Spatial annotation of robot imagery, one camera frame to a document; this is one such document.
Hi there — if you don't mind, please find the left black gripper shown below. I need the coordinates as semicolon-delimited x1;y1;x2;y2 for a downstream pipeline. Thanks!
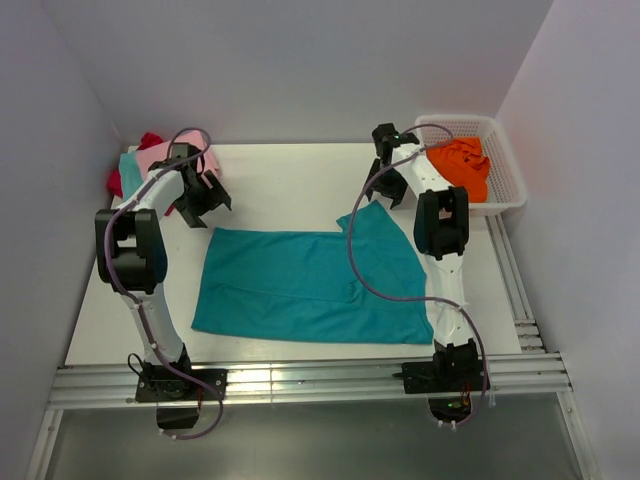
174;171;231;228

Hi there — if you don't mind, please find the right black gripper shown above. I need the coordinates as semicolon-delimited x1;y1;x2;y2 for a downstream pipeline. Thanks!
362;158;408;208

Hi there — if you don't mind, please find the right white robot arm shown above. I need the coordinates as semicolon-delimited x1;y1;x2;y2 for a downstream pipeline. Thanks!
362;144;486;359

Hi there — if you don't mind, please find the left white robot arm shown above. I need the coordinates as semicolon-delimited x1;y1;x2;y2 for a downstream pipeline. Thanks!
94;160;231;399

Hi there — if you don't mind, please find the folded pink t shirt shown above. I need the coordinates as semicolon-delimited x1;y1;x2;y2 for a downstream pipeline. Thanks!
135;130;222;178

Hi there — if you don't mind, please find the orange crumpled t shirt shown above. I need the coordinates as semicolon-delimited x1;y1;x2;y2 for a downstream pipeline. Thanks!
426;137;491;203

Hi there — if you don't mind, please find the folded light teal t shirt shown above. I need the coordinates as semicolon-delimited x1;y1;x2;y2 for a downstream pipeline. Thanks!
118;151;146;201

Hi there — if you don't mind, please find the folded red t shirt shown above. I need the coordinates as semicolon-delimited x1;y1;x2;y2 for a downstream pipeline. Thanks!
105;131;176;217

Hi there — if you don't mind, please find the white plastic basket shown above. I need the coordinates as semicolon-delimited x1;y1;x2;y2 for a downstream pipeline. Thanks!
415;114;526;216

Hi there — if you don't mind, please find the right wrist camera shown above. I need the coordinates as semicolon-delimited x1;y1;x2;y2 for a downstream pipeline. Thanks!
372;123;420;164

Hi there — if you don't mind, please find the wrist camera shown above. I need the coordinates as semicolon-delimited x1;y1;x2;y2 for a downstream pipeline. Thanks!
372;123;420;164
148;142;205;173

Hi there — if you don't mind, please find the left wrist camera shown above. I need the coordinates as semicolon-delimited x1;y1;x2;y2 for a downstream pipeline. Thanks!
148;142;205;173

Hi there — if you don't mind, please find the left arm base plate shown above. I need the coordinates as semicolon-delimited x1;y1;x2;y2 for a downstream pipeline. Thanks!
135;368;228;403

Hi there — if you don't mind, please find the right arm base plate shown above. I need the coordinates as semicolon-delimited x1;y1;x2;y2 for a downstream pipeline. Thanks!
392;359;491;394

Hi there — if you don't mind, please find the aluminium mounting rail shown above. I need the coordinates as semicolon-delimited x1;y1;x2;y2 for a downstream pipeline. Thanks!
46;353;573;410

